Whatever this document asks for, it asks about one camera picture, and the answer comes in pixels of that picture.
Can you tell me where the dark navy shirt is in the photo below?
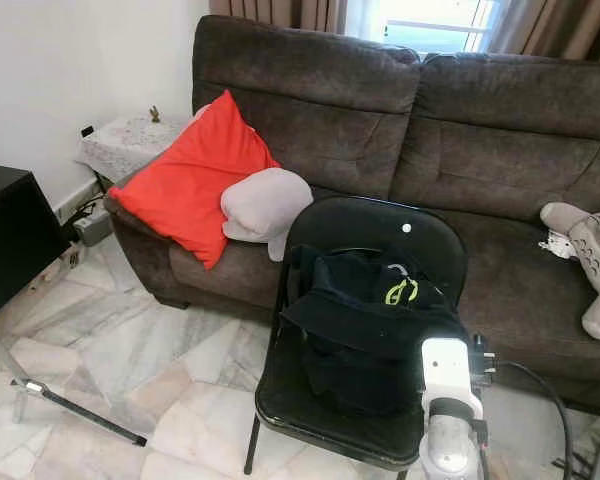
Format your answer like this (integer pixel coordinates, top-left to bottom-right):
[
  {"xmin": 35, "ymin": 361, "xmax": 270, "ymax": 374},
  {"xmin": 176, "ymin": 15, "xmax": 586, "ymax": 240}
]
[{"xmin": 280, "ymin": 243, "xmax": 471, "ymax": 419}]

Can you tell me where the yellow-green hanger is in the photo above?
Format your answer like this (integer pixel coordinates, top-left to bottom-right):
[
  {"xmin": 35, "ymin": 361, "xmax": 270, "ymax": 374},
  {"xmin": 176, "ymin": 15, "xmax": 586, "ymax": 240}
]
[{"xmin": 383, "ymin": 262, "xmax": 423, "ymax": 307}]

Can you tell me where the silver metal clothes rack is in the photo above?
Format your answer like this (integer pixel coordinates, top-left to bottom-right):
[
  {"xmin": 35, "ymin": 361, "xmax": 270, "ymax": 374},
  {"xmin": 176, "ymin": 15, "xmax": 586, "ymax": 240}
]
[{"xmin": 0, "ymin": 318, "xmax": 149, "ymax": 448}]

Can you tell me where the grey Totoro plush toy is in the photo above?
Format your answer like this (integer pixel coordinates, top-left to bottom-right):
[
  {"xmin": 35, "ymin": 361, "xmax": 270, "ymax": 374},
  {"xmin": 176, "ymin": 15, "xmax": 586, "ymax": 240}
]
[{"xmin": 538, "ymin": 200, "xmax": 600, "ymax": 343}]

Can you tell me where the black TV console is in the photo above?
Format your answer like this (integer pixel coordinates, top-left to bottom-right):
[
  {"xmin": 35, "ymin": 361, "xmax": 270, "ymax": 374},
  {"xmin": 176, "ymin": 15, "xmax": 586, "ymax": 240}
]
[{"xmin": 0, "ymin": 163, "xmax": 73, "ymax": 321}]

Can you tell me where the black folding chair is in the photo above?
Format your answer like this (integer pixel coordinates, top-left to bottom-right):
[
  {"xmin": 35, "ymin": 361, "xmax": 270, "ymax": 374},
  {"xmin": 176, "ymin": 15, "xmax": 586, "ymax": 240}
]
[{"xmin": 243, "ymin": 195, "xmax": 476, "ymax": 480}]

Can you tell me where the grey power box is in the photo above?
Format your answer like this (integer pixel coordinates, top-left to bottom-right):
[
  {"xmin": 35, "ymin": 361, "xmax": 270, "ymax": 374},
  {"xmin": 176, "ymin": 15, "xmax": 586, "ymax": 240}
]
[{"xmin": 70, "ymin": 205, "xmax": 116, "ymax": 248}]

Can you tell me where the pale grey plush pillow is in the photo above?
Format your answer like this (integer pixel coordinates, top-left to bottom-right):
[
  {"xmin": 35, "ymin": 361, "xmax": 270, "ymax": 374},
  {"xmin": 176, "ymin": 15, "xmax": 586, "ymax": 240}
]
[{"xmin": 220, "ymin": 167, "xmax": 314, "ymax": 263}]

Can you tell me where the dark brown fabric sofa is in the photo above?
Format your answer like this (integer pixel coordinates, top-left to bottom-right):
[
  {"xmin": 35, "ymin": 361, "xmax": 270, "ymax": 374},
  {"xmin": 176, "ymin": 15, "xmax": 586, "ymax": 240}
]
[{"xmin": 105, "ymin": 15, "xmax": 600, "ymax": 416}]

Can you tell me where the lace-covered side table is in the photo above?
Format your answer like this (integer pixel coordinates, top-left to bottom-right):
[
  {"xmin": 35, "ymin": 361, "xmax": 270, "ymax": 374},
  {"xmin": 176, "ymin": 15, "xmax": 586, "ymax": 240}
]
[{"xmin": 75, "ymin": 115, "xmax": 196, "ymax": 186}]

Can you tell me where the bright window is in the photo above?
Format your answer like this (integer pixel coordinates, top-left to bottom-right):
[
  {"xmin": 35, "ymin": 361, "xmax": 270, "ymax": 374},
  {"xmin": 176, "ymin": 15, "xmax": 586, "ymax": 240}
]
[{"xmin": 345, "ymin": 0, "xmax": 511, "ymax": 56}]

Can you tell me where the red square cushion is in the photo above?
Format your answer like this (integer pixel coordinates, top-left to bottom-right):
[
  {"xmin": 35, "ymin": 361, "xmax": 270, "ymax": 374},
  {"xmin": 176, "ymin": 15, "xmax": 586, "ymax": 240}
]
[{"xmin": 108, "ymin": 90, "xmax": 281, "ymax": 271}]

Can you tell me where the brown curtain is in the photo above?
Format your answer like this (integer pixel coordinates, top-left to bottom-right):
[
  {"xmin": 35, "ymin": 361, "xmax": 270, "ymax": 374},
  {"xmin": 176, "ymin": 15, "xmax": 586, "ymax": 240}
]
[
  {"xmin": 208, "ymin": 0, "xmax": 351, "ymax": 34},
  {"xmin": 490, "ymin": 0, "xmax": 600, "ymax": 63}
]

